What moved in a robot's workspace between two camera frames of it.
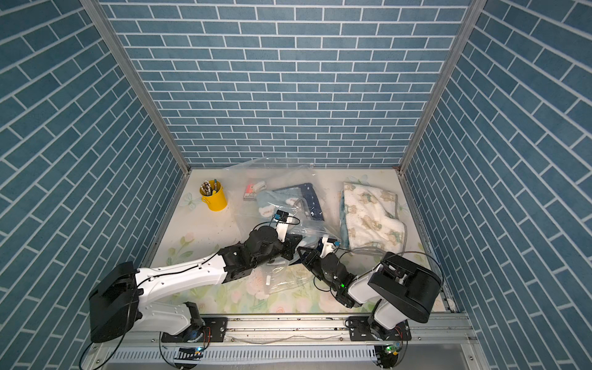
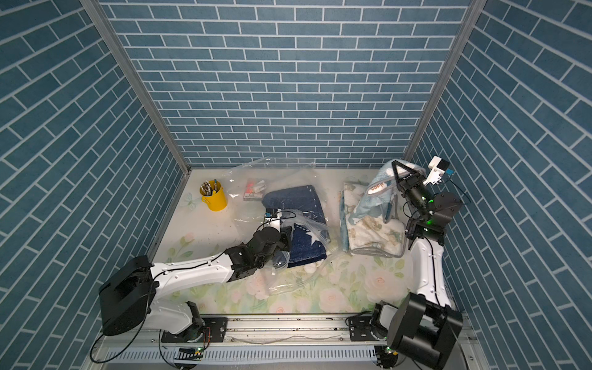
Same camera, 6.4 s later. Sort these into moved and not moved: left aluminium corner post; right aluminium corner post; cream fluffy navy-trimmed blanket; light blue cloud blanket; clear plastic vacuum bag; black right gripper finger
Moved: light blue cloud blanket; black right gripper finger
Not moved: cream fluffy navy-trimmed blanket; left aluminium corner post; clear plastic vacuum bag; right aluminium corner post
